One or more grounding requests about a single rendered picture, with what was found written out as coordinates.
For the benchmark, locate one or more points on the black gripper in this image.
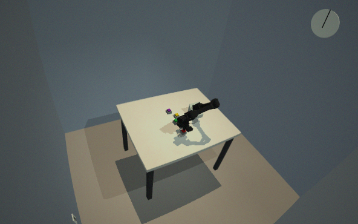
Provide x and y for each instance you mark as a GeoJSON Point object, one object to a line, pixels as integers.
{"type": "Point", "coordinates": [187, 127]}

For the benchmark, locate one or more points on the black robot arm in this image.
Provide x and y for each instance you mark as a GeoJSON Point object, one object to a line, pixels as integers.
{"type": "Point", "coordinates": [197, 109]}

